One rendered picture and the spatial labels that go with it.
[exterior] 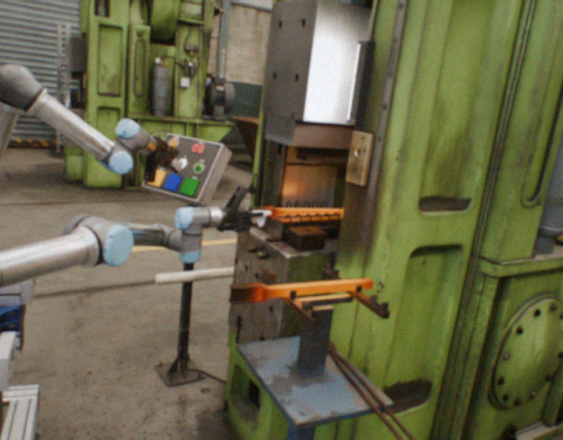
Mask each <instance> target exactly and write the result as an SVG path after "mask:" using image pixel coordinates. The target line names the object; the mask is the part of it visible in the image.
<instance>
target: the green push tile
mask: <svg viewBox="0 0 563 440"><path fill-rule="evenodd" d="M199 183H200V181H198V180H195V179H191V178H188V177H187V178H186V180H185V182H184V184H183V186H182V189H181V191H180V193H181V194H184V195H187V196H194V194H195V192H196V190H197V187H198V185H199Z"/></svg>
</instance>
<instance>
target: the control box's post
mask: <svg viewBox="0 0 563 440"><path fill-rule="evenodd" d="M192 270H193V263H185V262H184V264H183V272H192ZM190 293H191V281H190V282H182V300H181V312H180V324H179V327H180V328H181V330H183V329H188V326H189V304H190ZM187 338H188V331H183V332H180V331H179V338H178V348H177V357H178V370H177V372H178V373H180V366H181V360H182V359H184V365H185V361H186V347H187Z"/></svg>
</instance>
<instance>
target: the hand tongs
mask: <svg viewBox="0 0 563 440"><path fill-rule="evenodd" d="M327 352H328V353H329V354H331V355H332V357H333V359H334V361H335V363H336V364H337V366H338V367H339V368H340V370H341V371H342V372H343V374H344V375H345V376H346V377H347V379H348V380H349V381H350V382H351V383H352V384H353V385H354V387H355V388H356V389H357V390H358V392H359V393H360V394H361V395H362V397H363V398H364V399H365V400H366V402H367V403H368V404H369V405H370V407H371V408H372V409H373V410H374V412H375V413H376V414H377V415H378V417H379V418H380V419H381V420H382V421H383V422H384V423H385V424H386V426H387V427H388V428H389V429H390V431H391V432H392V433H393V434H394V436H395V437H396V438H397V439H398V440H404V439H403V438H402V436H401V435H400V434H399V433H398V432H397V430H396V429H395V428H394V427H393V425H392V424H391V423H390V422H389V421H388V419H387V418H386V417H385V416H384V415H383V414H382V413H381V412H380V411H379V409H378V408H377V407H376V406H375V405H374V403H373V402H372V401H371V400H370V398H369V397H368V396H367V395H366V393H365V392H364V391H363V390H362V389H361V387H360V386H359V385H358V384H357V382H356V381H355V380H354V379H353V377H352V376H351V375H350V374H349V373H348V372H347V371H346V370H345V369H344V367H343V366H342V365H341V363H340V362H339V360H338V358H339V359H340V360H341V361H342V362H343V363H344V364H345V365H346V366H347V367H348V368H349V369H350V370H351V371H352V373H353V374H354V375H355V376H356V377H357V378H358V380H359V381H360V382H361V383H362V384H363V386H364V387H365V388H366V389H367V390H368V392H369V393H370V394H371V395H372V396H373V397H374V399H375V400H376V401H377V402H378V403H379V404H380V405H381V406H382V407H383V409H384V410H385V411H386V412H387V413H388V415H389V416H390V417H391V418H392V419H393V420H394V422H395V423H396V424H397V425H398V426H399V428H400V429H401V430H402V431H403V432H404V434H405V435H406V436H407V437H408V438H409V440H416V439H415V438H414V437H413V436H412V434H411V433H410V432H409V431H408V430H407V428H406V427H405V426H404V425H403V424H402V423H401V421H400V420H399V419H398V418H397V417H396V416H395V414H394V413H393V412H392V411H391V410H390V409H389V408H388V406H387V405H386V404H385V403H384V402H383V400H382V399H381V398H380V397H379V396H378V395H377V394H376V393H375V392H374V391H373V390H372V389H371V387H370V386H369V385H368V384H367V383H366V382H365V380H364V379H363V378H362V377H361V376H360V375H359V373H358V372H357V371H356V370H355V369H354V368H353V367H352V365H351V364H350V363H349V362H348V361H347V360H346V359H344V358H343V357H342V356H341V355H340V354H338V353H337V349H336V348H335V345H334V344H333V343H332V342H331V340H330V339H329V344H328V349H327Z"/></svg>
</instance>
